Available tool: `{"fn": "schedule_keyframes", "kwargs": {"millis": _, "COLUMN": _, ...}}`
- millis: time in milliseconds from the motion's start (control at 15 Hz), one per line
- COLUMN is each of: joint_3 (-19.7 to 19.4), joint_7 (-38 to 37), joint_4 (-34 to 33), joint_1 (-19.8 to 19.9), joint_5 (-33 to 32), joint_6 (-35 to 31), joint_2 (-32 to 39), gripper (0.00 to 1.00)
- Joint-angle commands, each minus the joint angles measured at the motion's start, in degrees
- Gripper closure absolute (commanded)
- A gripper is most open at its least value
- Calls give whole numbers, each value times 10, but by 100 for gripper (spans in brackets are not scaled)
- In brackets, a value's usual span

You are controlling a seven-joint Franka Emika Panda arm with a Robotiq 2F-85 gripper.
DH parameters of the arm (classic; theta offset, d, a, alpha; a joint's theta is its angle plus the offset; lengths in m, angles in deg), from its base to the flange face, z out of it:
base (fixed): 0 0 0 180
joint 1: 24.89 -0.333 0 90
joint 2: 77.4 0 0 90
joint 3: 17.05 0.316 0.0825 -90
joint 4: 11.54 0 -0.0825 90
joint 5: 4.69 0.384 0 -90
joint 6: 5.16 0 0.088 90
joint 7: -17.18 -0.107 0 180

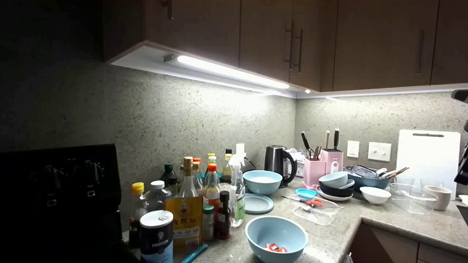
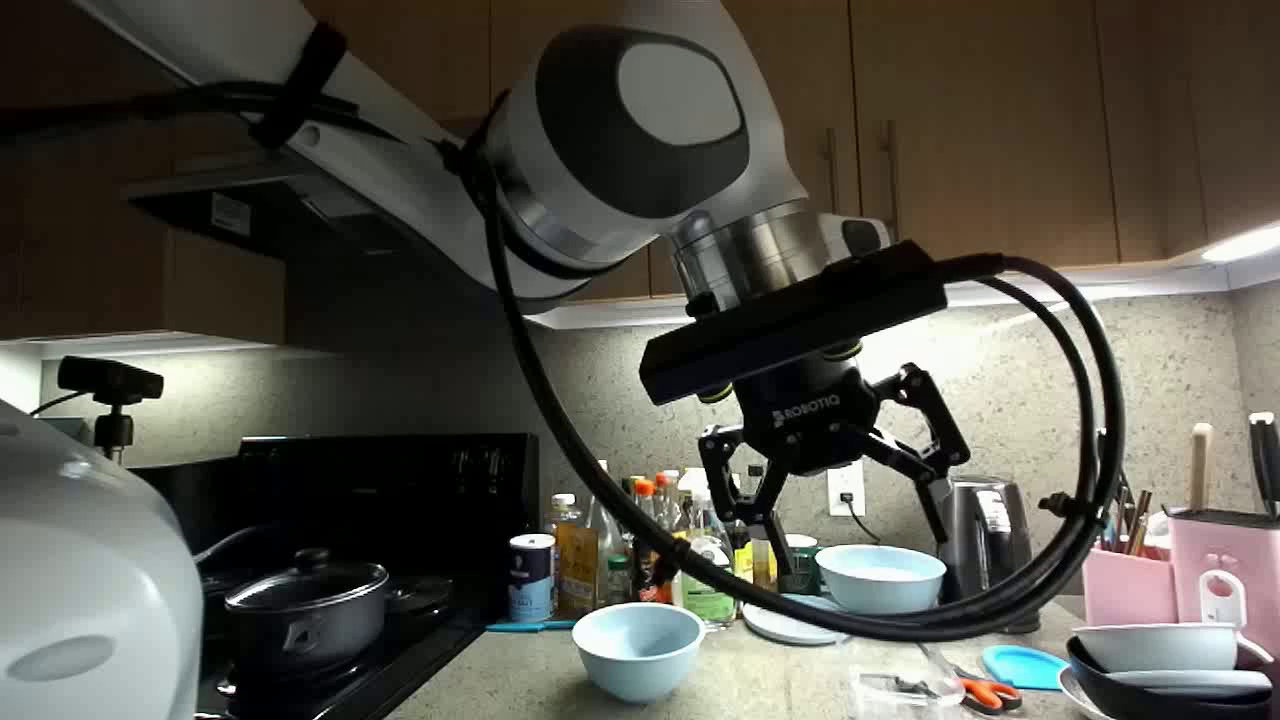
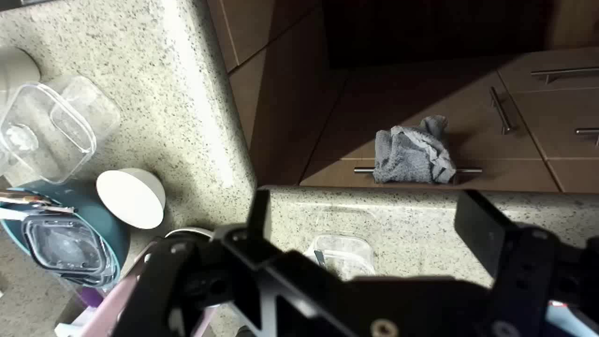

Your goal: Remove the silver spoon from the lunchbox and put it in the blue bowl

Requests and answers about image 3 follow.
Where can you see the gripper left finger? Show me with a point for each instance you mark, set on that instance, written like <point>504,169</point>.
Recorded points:
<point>196,281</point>

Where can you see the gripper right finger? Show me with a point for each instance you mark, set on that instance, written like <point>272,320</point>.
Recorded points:
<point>524,262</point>

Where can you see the white bowl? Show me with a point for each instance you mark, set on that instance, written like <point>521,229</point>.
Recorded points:
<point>131,199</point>

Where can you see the clear plastic lunchbox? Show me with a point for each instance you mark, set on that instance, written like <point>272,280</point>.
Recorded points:
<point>348,255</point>

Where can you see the white cup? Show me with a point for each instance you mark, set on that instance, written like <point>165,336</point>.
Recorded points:
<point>189,230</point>

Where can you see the brown drawer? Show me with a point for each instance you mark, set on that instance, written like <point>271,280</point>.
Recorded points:
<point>524,70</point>
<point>552,121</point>
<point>510,177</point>

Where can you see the purple plastic object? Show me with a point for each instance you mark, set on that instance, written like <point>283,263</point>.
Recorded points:
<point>92,296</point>

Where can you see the teal plastic plate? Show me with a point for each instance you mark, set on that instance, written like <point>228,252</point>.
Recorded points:
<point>100,224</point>

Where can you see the clear plastic lid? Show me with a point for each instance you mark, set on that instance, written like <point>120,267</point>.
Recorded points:
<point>65,245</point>

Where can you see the grey towel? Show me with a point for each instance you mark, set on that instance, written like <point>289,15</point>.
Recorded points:
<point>412,154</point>

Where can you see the large clear plastic container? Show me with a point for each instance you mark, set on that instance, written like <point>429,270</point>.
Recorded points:
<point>44,135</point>

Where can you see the brown cabinet door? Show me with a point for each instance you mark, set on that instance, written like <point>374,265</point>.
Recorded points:
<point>374,107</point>

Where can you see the white round jar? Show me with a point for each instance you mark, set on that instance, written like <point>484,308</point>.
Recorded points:
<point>14,70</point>

